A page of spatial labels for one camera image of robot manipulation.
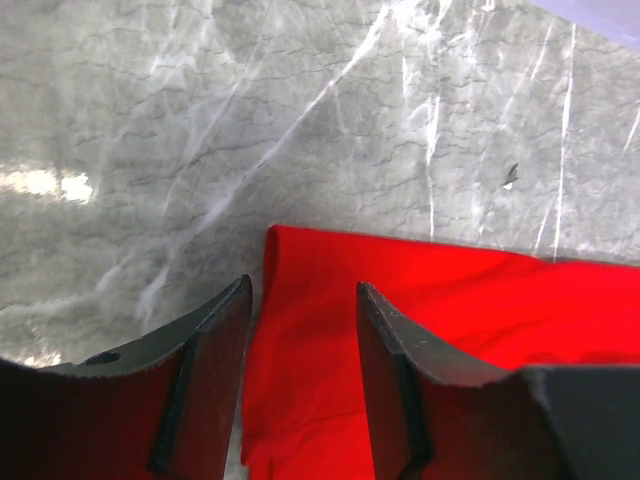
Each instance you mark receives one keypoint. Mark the red t shirt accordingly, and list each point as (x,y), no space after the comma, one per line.
(303,407)

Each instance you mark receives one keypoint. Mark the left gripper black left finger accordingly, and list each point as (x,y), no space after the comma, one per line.
(159,407)

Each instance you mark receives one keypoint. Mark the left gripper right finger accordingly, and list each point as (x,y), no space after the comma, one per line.
(436,412)

